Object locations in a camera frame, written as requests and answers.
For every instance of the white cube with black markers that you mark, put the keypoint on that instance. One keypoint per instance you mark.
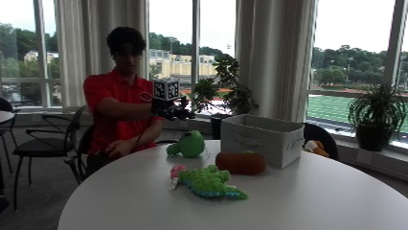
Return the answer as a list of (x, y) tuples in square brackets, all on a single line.
[(166, 89)]

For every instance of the green round plush toy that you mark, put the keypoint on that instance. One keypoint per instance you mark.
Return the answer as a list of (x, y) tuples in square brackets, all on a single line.
[(189, 144)]

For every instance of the tall leafy potted plant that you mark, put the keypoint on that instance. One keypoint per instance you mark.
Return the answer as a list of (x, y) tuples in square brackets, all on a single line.
[(229, 92)]

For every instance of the the person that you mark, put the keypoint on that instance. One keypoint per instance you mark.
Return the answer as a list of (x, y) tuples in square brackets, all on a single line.
[(111, 105)]

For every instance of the pink and white plush toy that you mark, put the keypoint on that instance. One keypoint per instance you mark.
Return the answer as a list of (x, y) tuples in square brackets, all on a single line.
[(176, 174)]

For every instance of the white fabric storage bin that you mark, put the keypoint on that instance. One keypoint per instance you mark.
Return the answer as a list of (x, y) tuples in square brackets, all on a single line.
[(259, 140)]

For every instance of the orange carrot plush toy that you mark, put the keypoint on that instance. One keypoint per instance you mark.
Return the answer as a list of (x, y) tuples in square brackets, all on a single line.
[(241, 163)]

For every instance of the green crocodile plush toy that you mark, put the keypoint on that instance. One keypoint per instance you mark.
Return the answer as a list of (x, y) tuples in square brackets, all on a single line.
[(208, 182)]

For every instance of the white curtain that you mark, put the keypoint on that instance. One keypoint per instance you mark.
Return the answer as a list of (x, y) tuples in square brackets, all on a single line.
[(275, 57), (101, 48)]

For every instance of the black rounded chair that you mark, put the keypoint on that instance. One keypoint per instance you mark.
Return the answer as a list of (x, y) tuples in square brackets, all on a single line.
[(319, 138)]

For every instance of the black chair with armrests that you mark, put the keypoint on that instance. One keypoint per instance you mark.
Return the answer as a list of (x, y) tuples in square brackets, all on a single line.
[(43, 147)]

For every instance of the black chair at edge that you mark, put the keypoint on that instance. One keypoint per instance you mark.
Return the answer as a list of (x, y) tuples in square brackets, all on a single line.
[(6, 127)]

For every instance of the spiky potted plant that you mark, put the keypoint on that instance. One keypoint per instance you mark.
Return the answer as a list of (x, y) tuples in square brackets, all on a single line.
[(376, 118)]

